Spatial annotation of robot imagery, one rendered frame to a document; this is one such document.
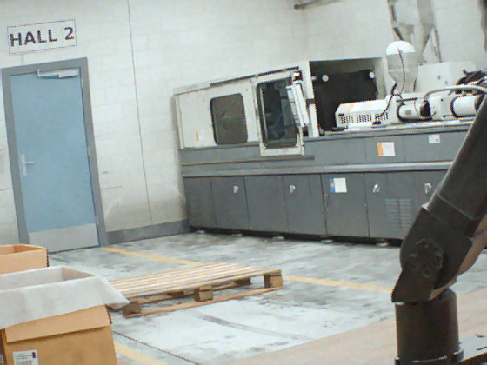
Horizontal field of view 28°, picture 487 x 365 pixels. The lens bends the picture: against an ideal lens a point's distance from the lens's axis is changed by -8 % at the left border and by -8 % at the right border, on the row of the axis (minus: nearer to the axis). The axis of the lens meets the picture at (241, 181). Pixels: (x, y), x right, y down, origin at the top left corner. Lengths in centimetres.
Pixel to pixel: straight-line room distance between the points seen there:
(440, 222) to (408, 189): 738
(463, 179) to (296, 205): 896
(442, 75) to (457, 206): 779
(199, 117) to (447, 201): 1069
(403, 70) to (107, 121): 440
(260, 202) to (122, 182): 208
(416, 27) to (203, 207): 387
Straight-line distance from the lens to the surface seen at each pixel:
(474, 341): 102
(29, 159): 1154
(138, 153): 1200
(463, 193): 89
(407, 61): 866
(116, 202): 1190
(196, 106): 1159
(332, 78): 965
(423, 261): 90
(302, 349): 114
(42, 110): 1161
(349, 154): 896
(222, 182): 1117
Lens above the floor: 115
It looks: 3 degrees down
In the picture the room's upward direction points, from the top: 7 degrees counter-clockwise
